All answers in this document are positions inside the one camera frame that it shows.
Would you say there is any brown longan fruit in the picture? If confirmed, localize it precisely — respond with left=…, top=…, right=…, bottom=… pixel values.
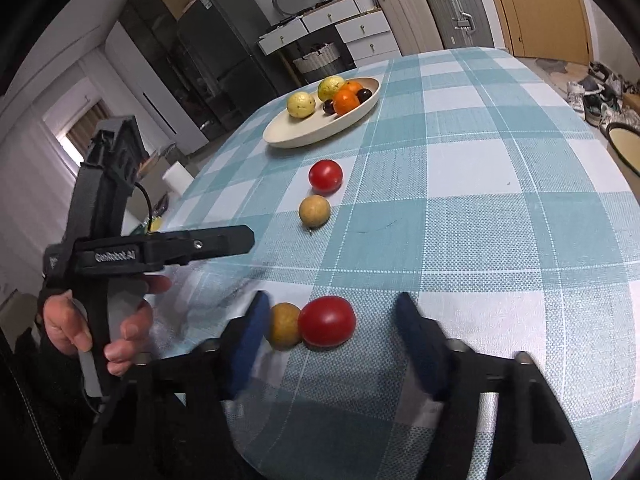
left=298, top=195, right=331, bottom=230
left=268, top=302, right=302, bottom=351

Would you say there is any red tomato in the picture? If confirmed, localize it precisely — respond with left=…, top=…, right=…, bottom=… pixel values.
left=298, top=296, right=357, bottom=348
left=308, top=159, right=344, bottom=195

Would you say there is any pale yellow guava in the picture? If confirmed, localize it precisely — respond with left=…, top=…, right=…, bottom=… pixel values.
left=286, top=91, right=317, bottom=119

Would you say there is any dark plum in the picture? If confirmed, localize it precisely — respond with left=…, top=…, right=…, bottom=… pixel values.
left=322, top=99, right=335, bottom=115
left=357, top=88, right=372, bottom=103

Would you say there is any yellow-green guava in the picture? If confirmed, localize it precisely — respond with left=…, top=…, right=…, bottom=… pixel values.
left=317, top=75, right=345, bottom=102

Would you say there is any orange tangerine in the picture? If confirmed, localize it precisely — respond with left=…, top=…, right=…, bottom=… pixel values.
left=333, top=88, right=360, bottom=117
left=341, top=80, right=363, bottom=94

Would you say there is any left hand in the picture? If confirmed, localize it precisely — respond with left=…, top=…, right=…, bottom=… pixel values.
left=41, top=274, right=173, bottom=377

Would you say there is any white paper roll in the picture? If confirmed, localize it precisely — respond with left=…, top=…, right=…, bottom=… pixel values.
left=162, top=162, right=194, bottom=196

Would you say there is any cream round plate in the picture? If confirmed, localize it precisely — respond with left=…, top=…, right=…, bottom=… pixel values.
left=262, top=77, right=381, bottom=148

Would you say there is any teal white checked tablecloth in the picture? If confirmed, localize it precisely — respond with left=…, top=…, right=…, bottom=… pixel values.
left=154, top=48, right=639, bottom=479

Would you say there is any black refrigerator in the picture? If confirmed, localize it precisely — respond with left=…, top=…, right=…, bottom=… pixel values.
left=178, top=0, right=296, bottom=131

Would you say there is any woven laundry basket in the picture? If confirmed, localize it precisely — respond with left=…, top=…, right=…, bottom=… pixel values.
left=293, top=42, right=346, bottom=84

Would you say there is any white drawer cabinet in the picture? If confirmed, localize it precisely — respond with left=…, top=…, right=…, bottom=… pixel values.
left=258, top=0, right=401, bottom=67

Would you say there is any beige hard suitcase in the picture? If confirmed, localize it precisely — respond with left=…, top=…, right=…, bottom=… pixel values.
left=378, top=0, right=444, bottom=56

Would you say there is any silver hard suitcase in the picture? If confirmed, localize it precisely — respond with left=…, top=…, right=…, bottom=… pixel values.
left=426, top=0, right=495, bottom=49

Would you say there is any wooden door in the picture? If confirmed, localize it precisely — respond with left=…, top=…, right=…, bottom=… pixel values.
left=490, top=0, right=593, bottom=65

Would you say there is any black cable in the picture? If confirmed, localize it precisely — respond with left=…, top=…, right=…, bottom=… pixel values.
left=131, top=180, right=153, bottom=233

